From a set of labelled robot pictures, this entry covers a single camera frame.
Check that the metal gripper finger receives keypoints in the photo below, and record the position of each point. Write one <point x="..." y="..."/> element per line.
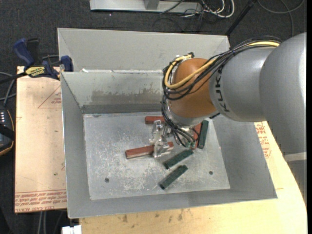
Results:
<point x="165" y="149"/>
<point x="156" y="151"/>

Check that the red-brown block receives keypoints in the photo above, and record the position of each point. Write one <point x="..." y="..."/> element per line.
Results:
<point x="152" y="120"/>
<point x="196" y="133"/>
<point x="139" y="152"/>

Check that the dark green flat block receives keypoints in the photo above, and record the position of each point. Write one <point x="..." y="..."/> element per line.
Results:
<point x="178" y="158"/>
<point x="203" y="134"/>
<point x="173" y="177"/>

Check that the grey metal bin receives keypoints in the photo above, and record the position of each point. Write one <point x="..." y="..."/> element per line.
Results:
<point x="122" y="169"/>

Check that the brown cardboard board, red print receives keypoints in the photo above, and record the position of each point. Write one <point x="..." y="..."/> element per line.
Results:
<point x="39" y="140"/>

